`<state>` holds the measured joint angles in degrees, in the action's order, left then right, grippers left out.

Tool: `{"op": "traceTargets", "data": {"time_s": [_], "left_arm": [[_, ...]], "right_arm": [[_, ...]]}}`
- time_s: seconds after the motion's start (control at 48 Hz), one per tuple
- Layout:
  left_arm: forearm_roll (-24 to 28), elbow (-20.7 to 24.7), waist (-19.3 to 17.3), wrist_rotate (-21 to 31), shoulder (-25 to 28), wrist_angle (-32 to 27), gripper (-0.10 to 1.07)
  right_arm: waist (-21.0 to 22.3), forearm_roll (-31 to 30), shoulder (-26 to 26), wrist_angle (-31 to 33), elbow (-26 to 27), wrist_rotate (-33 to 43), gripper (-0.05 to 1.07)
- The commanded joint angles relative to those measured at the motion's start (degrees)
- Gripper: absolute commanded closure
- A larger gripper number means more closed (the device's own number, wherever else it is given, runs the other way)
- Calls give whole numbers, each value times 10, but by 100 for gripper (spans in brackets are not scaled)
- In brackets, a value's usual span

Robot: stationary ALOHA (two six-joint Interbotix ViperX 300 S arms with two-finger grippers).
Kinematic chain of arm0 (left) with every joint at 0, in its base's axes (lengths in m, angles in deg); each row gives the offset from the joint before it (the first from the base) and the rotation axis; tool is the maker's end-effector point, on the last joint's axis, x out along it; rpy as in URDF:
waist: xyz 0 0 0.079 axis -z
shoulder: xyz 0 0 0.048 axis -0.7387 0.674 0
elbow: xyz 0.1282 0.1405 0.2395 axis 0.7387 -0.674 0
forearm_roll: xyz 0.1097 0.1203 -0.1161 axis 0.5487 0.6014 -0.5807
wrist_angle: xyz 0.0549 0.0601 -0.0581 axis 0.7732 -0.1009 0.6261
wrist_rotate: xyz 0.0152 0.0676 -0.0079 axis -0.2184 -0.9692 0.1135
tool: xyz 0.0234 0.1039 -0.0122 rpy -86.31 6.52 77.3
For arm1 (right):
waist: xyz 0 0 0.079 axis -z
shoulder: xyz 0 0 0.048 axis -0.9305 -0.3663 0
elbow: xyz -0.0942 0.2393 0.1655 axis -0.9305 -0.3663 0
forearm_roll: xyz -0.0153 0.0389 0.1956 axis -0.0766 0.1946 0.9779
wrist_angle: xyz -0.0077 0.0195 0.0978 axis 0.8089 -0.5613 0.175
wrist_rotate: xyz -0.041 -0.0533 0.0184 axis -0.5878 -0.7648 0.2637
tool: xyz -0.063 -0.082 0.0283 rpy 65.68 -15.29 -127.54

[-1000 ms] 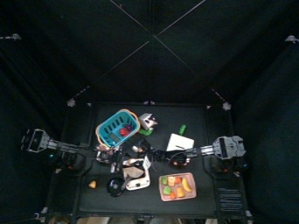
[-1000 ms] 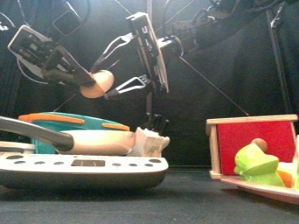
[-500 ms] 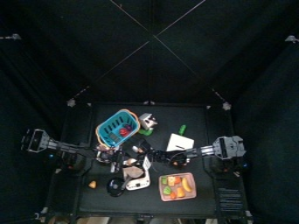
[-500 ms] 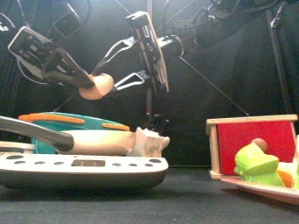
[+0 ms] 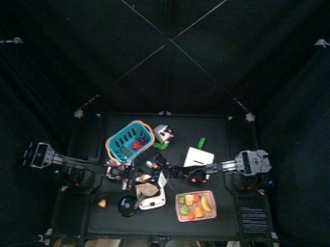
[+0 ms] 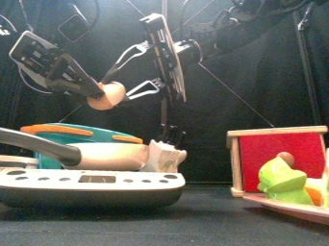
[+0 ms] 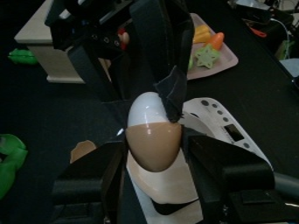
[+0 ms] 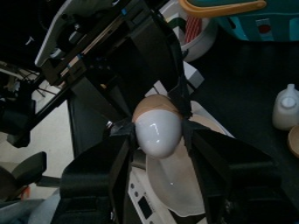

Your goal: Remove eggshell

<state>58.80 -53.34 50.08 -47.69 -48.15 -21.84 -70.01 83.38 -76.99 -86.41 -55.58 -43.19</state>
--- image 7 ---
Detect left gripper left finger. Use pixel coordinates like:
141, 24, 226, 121
50, 140, 127, 224

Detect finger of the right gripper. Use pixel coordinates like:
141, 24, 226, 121
129, 0, 194, 123
67, 43, 131, 129

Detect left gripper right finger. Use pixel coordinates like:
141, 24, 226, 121
180, 126, 299, 224

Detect brown eggshell half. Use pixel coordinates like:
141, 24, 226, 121
69, 139, 98, 165
125, 122, 182, 173

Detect green toy food piece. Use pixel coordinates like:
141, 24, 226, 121
186, 55, 196, 71

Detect green star toy food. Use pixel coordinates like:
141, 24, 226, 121
193, 43, 221, 70

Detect yellow toy pepper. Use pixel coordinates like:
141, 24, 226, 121
192, 24, 212, 45

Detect orange toy carrot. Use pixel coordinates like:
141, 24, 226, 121
204, 31, 225, 52

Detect pink tray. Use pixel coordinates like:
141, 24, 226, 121
185, 12, 238, 81

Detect white bowl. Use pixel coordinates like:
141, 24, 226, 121
125, 147, 201, 205

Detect green toy frog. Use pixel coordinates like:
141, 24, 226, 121
6, 47, 39, 66

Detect green toy vegetable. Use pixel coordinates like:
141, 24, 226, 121
0, 133, 29, 200

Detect pale blue object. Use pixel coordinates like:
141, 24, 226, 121
278, 57, 299, 78

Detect white cable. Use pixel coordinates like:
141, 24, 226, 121
266, 17, 294, 51

